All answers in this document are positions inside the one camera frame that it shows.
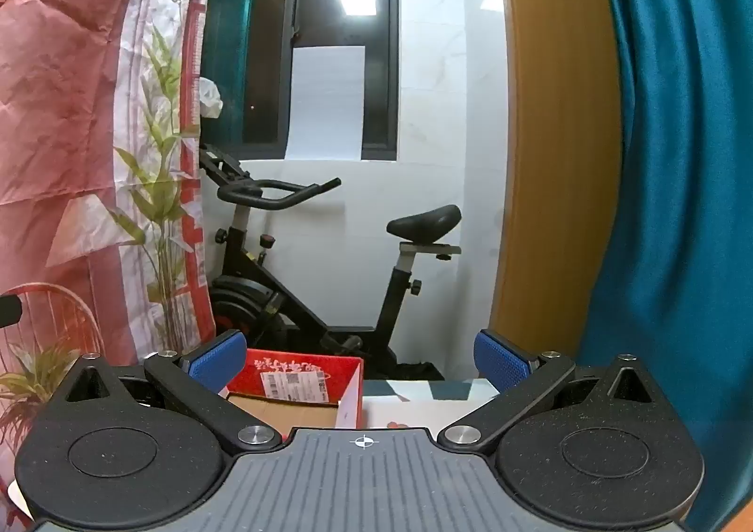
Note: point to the red strawberry print box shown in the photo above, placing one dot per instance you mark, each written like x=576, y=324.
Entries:
x=348, y=367

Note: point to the black exercise bike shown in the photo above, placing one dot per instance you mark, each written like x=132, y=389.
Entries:
x=294, y=310

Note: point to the printed tablecloth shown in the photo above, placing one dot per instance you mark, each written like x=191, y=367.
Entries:
x=400, y=411

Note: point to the wooden door frame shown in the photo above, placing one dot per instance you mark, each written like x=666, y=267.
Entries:
x=553, y=155

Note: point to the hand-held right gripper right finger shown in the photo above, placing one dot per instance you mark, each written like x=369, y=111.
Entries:
x=501, y=364

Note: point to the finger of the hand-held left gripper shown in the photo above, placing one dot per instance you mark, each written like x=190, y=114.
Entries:
x=9, y=311

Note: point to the teal curtain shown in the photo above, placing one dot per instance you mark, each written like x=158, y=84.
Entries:
x=676, y=155

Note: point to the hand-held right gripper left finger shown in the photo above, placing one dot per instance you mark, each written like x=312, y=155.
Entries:
x=216, y=360

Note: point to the white paper sheet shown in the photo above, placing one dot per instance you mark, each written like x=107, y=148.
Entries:
x=323, y=103

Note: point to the pink printed curtain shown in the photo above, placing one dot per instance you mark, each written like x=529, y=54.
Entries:
x=70, y=97

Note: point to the white plastic bag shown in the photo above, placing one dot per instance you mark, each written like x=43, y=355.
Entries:
x=210, y=96

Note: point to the dark framed window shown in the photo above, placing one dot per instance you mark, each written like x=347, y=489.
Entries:
x=270, y=38

